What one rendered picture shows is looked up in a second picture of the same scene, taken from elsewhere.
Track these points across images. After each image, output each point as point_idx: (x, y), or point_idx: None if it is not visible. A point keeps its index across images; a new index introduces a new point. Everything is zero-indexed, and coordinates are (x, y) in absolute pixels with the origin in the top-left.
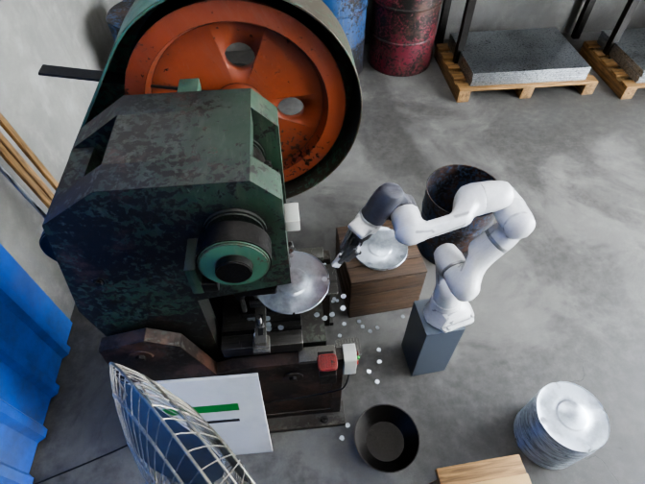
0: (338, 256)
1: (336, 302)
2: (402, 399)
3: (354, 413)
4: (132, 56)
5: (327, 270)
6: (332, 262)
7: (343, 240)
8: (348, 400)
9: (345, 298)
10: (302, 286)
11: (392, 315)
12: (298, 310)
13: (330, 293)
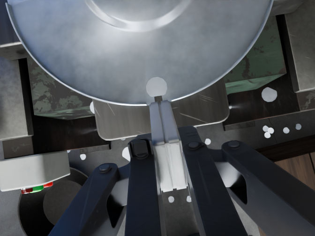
0: (158, 134)
1: (264, 134)
2: (120, 229)
3: (98, 165)
4: None
5: (198, 96)
6: (165, 105)
7: (269, 171)
8: (114, 157)
9: (269, 147)
10: (113, 9)
11: (248, 220)
12: (20, 9)
13: (96, 113)
